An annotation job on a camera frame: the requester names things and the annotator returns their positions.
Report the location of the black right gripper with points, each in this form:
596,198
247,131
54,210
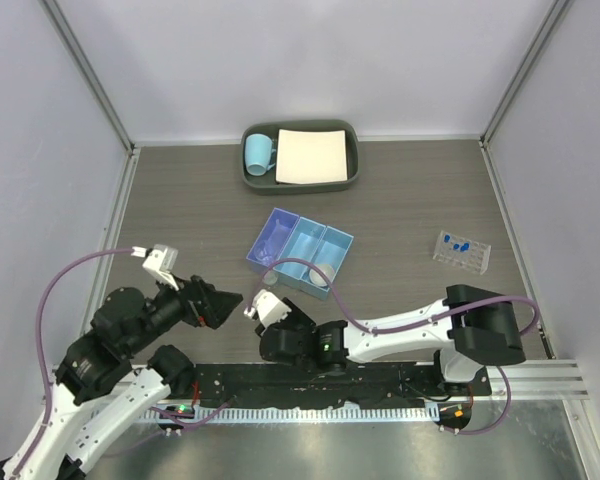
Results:
296,313

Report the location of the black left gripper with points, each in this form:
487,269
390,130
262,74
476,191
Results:
204,304

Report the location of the large white porcelain dish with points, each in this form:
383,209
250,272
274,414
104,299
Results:
321,275

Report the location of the clear glass funnel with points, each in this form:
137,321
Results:
278,235

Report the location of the blue three-compartment organizer box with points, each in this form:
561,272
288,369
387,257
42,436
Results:
307,240

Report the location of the clear acrylic test tube rack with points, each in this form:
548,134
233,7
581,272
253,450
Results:
475,259

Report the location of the clear glass beaker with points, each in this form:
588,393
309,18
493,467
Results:
265,253

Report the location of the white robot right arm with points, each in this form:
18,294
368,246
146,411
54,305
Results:
469,329

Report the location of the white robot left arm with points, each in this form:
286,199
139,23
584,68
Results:
78,423

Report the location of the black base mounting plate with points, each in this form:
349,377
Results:
379,385

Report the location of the clear glass jar with lid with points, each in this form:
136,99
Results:
270,278

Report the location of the dark green plastic tray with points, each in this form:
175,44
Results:
267,184

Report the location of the light blue mug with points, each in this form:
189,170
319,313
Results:
259,152

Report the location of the white square plate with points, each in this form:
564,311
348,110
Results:
304,158

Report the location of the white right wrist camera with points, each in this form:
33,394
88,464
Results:
267,309

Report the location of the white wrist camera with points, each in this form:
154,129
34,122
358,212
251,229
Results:
267,309
158,262

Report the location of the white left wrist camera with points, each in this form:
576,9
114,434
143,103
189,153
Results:
158,262

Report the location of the white slotted cable duct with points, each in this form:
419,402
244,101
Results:
349,413

